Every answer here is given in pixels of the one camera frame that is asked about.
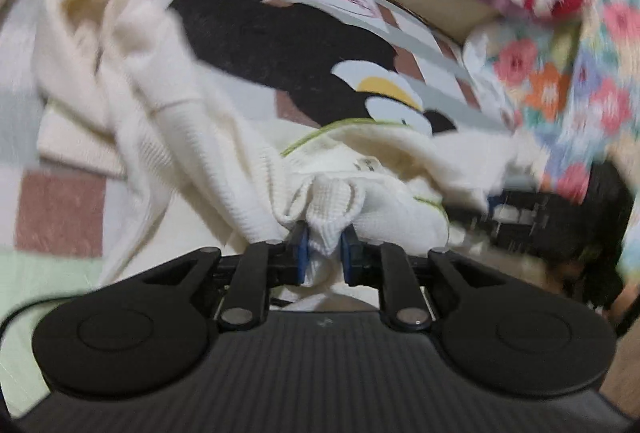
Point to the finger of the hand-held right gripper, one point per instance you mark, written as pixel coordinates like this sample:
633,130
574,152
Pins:
500,213

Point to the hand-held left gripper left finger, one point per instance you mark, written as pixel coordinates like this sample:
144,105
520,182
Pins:
299,258

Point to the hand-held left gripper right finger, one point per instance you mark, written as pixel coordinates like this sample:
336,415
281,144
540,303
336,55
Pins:
349,258

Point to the cream white knit garment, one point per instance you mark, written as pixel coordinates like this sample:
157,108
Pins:
200,163

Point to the floral blanket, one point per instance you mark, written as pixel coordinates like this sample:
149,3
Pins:
550,83

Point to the checked dog-print mat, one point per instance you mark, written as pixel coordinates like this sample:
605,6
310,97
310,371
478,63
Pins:
275,38

